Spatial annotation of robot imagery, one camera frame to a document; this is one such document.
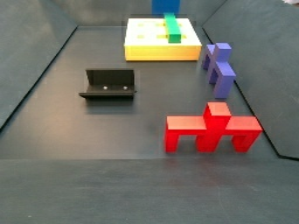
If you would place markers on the blue rectangular bar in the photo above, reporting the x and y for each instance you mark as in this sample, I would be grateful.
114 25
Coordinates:
166 6

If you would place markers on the yellow board with holes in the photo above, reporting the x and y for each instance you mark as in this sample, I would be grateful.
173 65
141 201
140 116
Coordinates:
148 41

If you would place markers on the red block figure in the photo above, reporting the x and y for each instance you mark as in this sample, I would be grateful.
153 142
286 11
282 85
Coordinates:
210 127

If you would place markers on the purple block figure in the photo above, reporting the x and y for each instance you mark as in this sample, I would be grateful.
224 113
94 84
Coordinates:
220 70

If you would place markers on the green rectangular bar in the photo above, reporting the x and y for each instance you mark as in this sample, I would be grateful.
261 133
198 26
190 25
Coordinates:
173 29

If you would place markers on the black angle bracket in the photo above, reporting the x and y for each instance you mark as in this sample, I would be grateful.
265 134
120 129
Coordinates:
110 83

